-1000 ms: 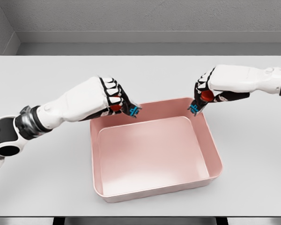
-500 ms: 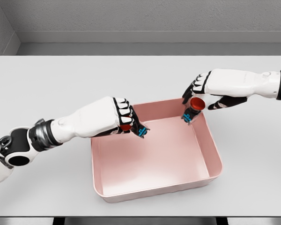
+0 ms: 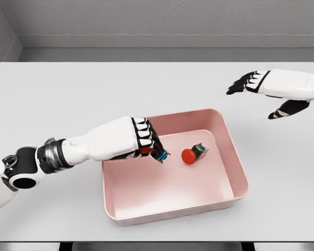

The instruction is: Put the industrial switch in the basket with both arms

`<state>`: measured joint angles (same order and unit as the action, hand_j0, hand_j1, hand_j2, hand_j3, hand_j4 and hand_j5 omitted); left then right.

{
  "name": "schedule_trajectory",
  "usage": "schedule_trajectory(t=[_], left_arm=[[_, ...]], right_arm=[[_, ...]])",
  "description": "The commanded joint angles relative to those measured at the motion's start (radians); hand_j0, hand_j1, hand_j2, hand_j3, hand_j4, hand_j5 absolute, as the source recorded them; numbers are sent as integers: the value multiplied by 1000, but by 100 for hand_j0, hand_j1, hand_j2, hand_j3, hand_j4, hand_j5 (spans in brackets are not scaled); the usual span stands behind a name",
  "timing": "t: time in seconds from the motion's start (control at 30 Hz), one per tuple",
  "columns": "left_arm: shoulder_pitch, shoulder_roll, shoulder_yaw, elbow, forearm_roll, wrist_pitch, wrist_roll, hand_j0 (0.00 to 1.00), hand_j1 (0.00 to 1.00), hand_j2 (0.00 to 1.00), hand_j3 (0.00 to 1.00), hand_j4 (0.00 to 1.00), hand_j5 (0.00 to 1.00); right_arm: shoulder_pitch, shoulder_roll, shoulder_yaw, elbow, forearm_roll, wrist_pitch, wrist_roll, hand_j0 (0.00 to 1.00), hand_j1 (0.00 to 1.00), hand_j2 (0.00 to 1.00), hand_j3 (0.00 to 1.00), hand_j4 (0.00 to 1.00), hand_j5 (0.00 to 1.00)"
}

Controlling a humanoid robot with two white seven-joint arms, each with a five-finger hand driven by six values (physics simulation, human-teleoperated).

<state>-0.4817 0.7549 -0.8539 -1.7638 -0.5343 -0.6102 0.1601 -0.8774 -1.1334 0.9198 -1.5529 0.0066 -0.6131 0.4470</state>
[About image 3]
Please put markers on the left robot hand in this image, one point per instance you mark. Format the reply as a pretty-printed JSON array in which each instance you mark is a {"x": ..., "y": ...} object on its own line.
[{"x": 112, "y": 138}]

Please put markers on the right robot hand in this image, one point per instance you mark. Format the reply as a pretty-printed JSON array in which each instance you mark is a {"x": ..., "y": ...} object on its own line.
[{"x": 285, "y": 83}]

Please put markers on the red button industrial switch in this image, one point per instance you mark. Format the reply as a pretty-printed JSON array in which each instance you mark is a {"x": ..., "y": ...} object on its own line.
[
  {"x": 146, "y": 150},
  {"x": 188, "y": 156}
]

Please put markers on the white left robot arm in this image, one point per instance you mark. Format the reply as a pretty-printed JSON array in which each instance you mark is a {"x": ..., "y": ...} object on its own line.
[{"x": 76, "y": 151}]

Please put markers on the pink rectangular basket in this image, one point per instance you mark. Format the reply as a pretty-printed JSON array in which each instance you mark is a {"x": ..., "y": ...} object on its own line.
[{"x": 172, "y": 188}]

